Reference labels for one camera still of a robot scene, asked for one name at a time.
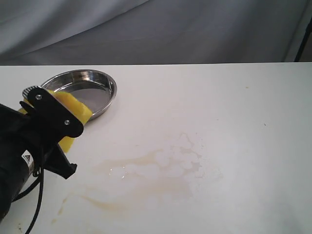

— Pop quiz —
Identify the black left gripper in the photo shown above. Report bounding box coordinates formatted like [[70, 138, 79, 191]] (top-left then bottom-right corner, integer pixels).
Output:
[[0, 105, 77, 218]]

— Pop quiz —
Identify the yellow sponge block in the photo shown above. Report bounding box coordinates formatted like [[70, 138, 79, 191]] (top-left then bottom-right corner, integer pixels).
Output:
[[18, 89, 93, 154]]

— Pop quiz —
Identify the amber liquid spill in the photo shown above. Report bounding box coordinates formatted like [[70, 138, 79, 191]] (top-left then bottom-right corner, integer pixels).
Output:
[[51, 131, 224, 224]]

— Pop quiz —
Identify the round stainless steel dish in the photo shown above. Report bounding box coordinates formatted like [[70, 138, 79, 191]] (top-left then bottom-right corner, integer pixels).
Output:
[[41, 69, 117, 120]]

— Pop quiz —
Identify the grey backdrop cloth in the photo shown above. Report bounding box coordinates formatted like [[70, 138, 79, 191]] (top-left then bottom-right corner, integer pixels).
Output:
[[0, 0, 312, 65]]

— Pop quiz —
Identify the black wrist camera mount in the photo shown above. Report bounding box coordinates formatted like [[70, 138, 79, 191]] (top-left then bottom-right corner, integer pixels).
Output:
[[20, 86, 84, 138]]

